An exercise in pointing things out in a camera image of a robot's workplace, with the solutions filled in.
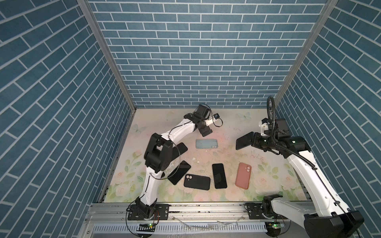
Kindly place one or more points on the aluminium corner post right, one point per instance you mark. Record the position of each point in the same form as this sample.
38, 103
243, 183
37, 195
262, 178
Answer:
316, 29

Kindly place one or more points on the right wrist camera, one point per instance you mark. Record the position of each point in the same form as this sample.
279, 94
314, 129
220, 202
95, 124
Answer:
266, 127

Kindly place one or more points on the black phone case left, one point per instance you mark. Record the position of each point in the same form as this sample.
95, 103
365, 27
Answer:
179, 150

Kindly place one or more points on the pink phone case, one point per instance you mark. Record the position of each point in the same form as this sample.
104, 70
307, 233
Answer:
243, 176

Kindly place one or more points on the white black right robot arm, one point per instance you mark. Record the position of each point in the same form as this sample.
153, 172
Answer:
330, 217

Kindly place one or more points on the light blue phone case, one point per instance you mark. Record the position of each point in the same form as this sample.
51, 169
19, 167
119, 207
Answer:
206, 143

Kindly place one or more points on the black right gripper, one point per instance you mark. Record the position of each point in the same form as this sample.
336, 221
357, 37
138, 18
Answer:
255, 143

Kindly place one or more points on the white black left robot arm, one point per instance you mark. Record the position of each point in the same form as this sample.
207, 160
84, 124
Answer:
162, 149

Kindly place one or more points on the blue phone black screen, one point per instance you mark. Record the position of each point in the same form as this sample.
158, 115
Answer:
245, 140

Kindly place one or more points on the black case dual camera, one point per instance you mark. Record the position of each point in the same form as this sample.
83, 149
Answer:
197, 182

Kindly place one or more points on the aluminium corner post left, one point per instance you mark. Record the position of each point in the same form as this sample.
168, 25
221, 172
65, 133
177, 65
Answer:
90, 18

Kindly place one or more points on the black phone face up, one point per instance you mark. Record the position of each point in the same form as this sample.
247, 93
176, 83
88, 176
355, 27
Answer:
177, 174

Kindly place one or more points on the aluminium corner post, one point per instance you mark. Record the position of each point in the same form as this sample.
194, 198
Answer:
90, 18
316, 29

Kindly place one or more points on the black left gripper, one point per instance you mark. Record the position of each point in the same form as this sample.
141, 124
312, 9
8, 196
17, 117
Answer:
205, 130

